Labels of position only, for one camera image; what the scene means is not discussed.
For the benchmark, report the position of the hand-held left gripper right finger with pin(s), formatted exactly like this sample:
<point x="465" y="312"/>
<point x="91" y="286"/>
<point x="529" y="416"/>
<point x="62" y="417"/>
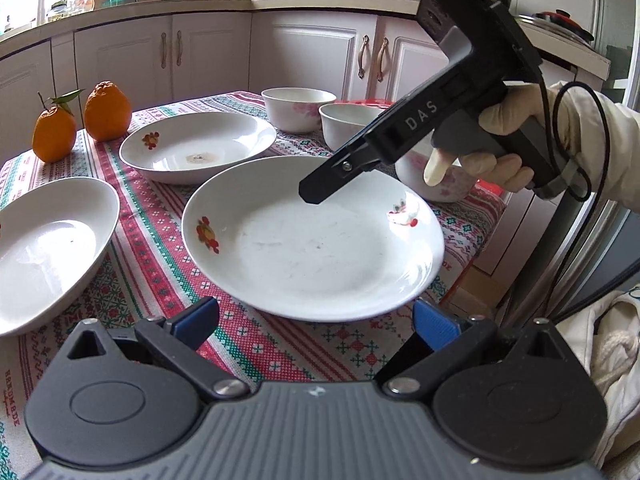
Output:
<point x="434" y="321"/>

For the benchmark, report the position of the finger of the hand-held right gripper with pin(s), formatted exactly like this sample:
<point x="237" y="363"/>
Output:
<point x="332" y="176"/>

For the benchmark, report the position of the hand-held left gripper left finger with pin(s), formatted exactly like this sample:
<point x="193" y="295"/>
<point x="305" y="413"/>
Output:
<point x="196" y="316"/>

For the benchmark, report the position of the plain white bowl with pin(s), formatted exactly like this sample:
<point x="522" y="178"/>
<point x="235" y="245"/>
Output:
<point x="345" y="122"/>

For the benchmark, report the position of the white bowl with pink flowers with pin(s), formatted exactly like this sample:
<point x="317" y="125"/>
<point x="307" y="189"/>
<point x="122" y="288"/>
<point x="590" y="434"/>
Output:
<point x="450" y="190"/>
<point x="295" y="110"/>

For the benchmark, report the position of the white plate with flower print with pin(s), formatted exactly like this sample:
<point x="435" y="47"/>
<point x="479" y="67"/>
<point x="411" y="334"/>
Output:
<point x="300" y="250"/>
<point x="200" y="140"/>
<point x="45" y="255"/>

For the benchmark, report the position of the person's right forearm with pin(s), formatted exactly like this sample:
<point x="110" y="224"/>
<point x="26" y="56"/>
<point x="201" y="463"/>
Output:
<point x="620" y="150"/>

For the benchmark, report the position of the person's right hand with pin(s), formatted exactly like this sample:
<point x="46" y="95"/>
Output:
<point x="515" y="105"/>

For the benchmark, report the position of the patterned red green tablecloth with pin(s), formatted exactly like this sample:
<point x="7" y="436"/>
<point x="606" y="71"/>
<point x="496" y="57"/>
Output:
<point x="150" y="260"/>

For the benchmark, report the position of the pan lid with red knob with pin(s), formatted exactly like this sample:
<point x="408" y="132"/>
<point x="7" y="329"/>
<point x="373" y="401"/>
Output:
<point x="560" y="22"/>

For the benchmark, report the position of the kitchen countertop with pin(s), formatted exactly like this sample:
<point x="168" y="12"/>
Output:
<point x="310" y="1"/>

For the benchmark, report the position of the person's cream jacket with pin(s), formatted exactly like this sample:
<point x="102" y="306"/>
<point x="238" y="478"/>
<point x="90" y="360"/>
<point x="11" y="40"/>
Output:
<point x="610" y="360"/>

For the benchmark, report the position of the bumpy orange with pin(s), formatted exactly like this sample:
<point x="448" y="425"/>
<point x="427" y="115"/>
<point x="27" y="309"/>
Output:
<point x="106" y="112"/>

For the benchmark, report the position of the orange with green leaf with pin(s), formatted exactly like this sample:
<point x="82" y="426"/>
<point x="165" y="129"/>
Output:
<point x="52" y="132"/>

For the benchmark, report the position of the glass jar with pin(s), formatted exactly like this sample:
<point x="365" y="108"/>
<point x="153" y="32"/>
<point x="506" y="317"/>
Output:
<point x="57" y="11"/>

